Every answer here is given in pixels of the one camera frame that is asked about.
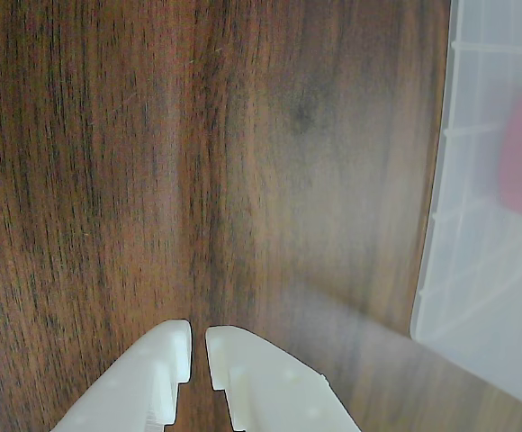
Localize clear plastic storage box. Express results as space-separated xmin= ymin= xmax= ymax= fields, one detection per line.
xmin=408 ymin=0 xmax=522 ymax=414

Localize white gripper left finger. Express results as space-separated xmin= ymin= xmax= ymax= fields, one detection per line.
xmin=51 ymin=319 xmax=194 ymax=432

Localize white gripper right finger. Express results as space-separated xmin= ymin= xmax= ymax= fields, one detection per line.
xmin=204 ymin=326 xmax=361 ymax=432

